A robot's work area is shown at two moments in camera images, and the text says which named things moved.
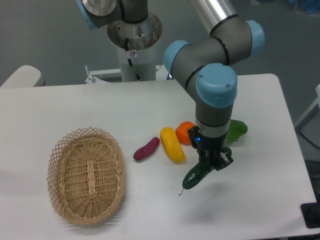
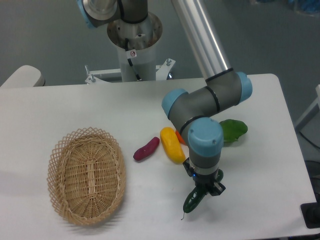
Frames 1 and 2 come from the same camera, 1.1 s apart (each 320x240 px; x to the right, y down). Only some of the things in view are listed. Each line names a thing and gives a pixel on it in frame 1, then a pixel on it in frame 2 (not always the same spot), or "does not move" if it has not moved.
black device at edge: x=311 y=213 does not move
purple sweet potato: x=147 y=149 does not move
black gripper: x=214 y=146 -> x=202 y=182
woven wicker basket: x=86 y=176 does not move
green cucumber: x=228 y=150 -> x=197 y=194
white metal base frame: x=161 y=74 does not move
